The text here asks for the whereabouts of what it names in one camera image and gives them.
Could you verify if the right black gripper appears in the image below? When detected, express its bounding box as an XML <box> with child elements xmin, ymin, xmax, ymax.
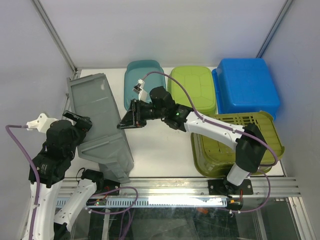
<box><xmin>116</xmin><ymin>99</ymin><xmax>166</xmax><ymax>130</ymax></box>

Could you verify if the grey plastic tray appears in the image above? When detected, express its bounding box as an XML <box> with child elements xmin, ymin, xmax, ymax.
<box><xmin>67</xmin><ymin>73</ymin><xmax>134</xmax><ymax>184</ymax></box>

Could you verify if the teal plastic tub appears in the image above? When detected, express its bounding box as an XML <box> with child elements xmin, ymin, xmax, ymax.
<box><xmin>123</xmin><ymin>59</ymin><xmax>166</xmax><ymax>110</ymax></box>

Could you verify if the lime green plastic tub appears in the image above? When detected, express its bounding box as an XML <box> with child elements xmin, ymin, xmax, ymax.
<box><xmin>167</xmin><ymin>65</ymin><xmax>217</xmax><ymax>117</ymax></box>

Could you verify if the olive green slotted basket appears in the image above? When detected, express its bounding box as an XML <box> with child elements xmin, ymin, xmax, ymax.
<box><xmin>190</xmin><ymin>111</ymin><xmax>285</xmax><ymax>178</ymax></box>

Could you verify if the large blue plastic container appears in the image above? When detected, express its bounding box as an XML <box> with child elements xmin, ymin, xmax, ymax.
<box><xmin>212</xmin><ymin>58</ymin><xmax>281</xmax><ymax>119</ymax></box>

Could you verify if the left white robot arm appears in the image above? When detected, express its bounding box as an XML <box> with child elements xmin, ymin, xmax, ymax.
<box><xmin>22</xmin><ymin>110</ymin><xmax>105</xmax><ymax>240</ymax></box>

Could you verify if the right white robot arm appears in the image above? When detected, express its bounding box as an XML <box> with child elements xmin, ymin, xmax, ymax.
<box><xmin>117</xmin><ymin>86</ymin><xmax>267</xmax><ymax>196</ymax></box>

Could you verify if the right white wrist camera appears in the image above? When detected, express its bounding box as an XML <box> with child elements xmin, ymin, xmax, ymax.
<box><xmin>132</xmin><ymin>79</ymin><xmax>148</xmax><ymax>102</ymax></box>

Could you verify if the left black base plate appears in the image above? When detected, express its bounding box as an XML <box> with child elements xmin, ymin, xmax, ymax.
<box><xmin>95</xmin><ymin>179</ymin><xmax>121</xmax><ymax>196</ymax></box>

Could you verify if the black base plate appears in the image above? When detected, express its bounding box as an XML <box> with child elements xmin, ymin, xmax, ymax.
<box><xmin>207</xmin><ymin>178</ymin><xmax>254</xmax><ymax>196</ymax></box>
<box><xmin>95</xmin><ymin>179</ymin><xmax>121</xmax><ymax>196</ymax></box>

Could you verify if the white slotted cable duct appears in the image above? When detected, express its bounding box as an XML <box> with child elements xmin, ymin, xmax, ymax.
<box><xmin>56</xmin><ymin>197</ymin><xmax>229</xmax><ymax>209</ymax></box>

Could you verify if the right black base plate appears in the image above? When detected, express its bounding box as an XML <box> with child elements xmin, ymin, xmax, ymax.
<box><xmin>207</xmin><ymin>178</ymin><xmax>254</xmax><ymax>196</ymax></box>

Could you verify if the left aluminium corner post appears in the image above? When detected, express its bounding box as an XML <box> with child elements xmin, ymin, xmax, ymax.
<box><xmin>31</xmin><ymin>0</ymin><xmax>77</xmax><ymax>73</ymax></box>

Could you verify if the aluminium corner post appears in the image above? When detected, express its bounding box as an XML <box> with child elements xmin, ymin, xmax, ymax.
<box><xmin>31</xmin><ymin>0</ymin><xmax>77</xmax><ymax>73</ymax></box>
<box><xmin>253</xmin><ymin>0</ymin><xmax>296</xmax><ymax>59</ymax></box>

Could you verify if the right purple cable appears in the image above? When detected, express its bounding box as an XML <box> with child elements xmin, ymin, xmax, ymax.
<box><xmin>143</xmin><ymin>70</ymin><xmax>280</xmax><ymax>214</ymax></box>

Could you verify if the aluminium front rail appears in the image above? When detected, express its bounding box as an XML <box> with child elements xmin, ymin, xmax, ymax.
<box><xmin>57</xmin><ymin>176</ymin><xmax>301</xmax><ymax>201</ymax></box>

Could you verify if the right aluminium corner post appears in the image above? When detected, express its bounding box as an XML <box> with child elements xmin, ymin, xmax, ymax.
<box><xmin>253</xmin><ymin>0</ymin><xmax>296</xmax><ymax>59</ymax></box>

